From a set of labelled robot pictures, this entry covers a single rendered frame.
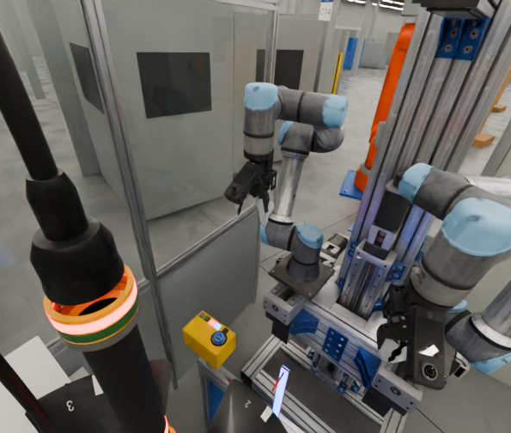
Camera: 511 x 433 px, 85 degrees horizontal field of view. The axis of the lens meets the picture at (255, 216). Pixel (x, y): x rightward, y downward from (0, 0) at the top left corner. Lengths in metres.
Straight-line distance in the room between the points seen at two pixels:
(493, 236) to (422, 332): 0.19
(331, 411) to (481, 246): 1.59
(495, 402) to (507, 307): 1.73
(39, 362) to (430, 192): 0.85
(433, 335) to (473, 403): 2.06
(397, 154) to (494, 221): 0.66
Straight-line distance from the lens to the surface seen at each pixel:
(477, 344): 1.05
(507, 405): 2.72
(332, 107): 0.72
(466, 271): 0.47
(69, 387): 0.61
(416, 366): 0.52
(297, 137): 1.10
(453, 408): 2.50
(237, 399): 0.81
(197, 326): 1.05
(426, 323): 0.54
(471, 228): 0.43
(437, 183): 0.58
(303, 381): 1.95
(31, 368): 0.81
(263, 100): 0.65
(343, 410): 1.94
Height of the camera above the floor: 1.93
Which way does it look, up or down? 34 degrees down
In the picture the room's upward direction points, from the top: 4 degrees clockwise
